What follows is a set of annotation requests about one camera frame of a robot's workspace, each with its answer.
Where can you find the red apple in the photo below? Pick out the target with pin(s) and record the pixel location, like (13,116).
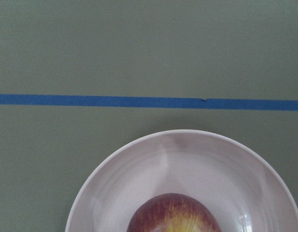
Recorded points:
(173,212)

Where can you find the pink plate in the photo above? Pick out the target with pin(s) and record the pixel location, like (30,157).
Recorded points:
(241,190)

